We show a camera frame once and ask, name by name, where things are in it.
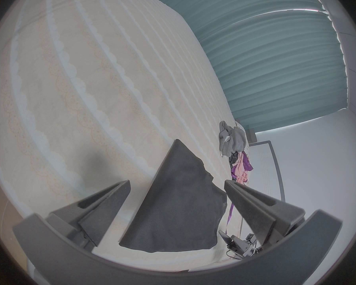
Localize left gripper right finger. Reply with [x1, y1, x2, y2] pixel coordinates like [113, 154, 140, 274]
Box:
[224, 180, 306, 246]

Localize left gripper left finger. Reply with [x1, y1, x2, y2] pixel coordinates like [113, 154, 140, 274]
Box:
[49, 180, 131, 247]

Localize black T-shirt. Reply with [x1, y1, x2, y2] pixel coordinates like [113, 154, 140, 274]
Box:
[119, 139, 228, 253]

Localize pile of clothes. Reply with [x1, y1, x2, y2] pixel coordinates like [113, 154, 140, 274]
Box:
[227, 150, 254, 234]

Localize bed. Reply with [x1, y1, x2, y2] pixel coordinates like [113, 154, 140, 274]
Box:
[0, 0, 285, 275]

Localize grey garment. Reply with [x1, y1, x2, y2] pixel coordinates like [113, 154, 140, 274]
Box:
[218, 121, 247, 157]

